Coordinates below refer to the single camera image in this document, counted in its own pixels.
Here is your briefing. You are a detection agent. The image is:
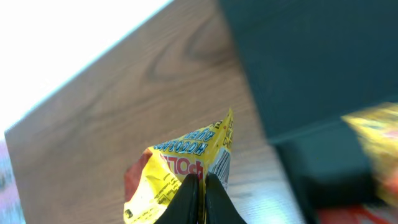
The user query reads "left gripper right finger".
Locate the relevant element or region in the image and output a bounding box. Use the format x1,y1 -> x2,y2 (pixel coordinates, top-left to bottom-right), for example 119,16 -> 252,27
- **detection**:
205,173 -> 246,224

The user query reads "black open gift box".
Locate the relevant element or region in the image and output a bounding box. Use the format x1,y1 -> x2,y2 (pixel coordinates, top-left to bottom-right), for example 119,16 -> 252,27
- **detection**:
220,0 -> 397,223

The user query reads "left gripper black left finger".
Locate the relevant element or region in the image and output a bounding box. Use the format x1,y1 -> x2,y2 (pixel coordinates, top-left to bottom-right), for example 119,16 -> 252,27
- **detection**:
155,174 -> 199,224

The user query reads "red soda can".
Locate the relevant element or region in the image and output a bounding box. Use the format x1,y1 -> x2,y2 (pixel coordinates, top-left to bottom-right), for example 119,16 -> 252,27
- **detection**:
317,204 -> 397,224

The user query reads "yellow orange snack packet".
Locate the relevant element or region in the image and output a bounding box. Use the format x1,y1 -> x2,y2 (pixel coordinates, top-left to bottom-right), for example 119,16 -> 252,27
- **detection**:
341,102 -> 397,207

